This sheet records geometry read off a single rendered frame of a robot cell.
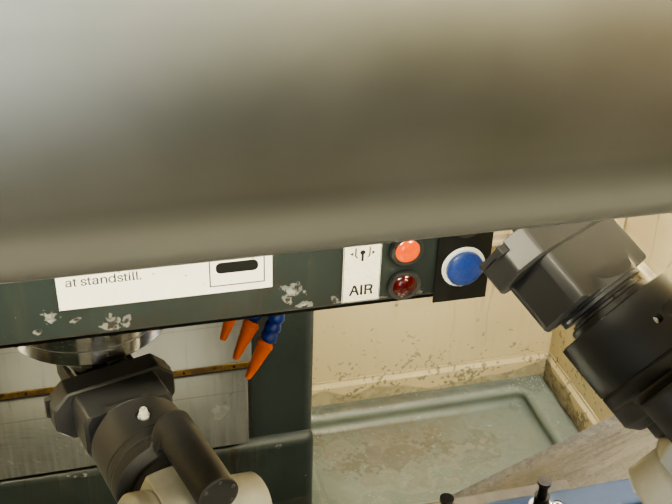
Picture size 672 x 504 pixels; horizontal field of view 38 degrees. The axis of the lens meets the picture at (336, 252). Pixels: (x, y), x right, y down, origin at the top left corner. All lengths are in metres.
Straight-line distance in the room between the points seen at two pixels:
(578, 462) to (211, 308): 1.28
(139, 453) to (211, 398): 0.78
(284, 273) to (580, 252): 0.22
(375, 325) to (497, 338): 0.31
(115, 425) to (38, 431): 0.76
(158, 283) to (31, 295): 0.09
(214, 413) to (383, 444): 0.63
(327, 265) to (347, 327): 1.37
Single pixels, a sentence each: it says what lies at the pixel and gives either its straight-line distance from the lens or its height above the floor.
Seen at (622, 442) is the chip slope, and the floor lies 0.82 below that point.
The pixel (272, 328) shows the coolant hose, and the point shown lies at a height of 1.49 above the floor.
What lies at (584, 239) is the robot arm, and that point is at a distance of 0.68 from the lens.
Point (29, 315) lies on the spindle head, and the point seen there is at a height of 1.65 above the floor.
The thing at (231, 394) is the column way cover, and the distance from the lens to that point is 1.62.
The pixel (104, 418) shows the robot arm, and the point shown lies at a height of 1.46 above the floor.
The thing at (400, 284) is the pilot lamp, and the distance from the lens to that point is 0.75.
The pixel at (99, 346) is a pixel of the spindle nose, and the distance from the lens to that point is 0.89.
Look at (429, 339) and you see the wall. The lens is 2.19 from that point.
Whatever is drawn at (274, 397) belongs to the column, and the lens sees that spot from 1.69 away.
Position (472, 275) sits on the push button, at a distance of 0.76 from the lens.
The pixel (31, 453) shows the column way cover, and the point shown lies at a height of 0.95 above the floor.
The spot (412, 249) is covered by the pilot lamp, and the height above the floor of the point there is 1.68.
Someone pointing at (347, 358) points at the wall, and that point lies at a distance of 2.15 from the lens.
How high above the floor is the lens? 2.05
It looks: 31 degrees down
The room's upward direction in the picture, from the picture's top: 2 degrees clockwise
